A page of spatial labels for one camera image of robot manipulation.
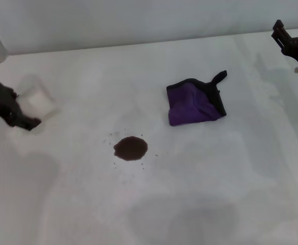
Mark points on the white paper cup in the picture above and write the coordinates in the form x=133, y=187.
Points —
x=40, y=98

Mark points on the purple rag with black trim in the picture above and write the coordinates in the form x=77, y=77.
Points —
x=187, y=107

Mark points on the black water stain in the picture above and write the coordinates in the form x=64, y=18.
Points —
x=130, y=149

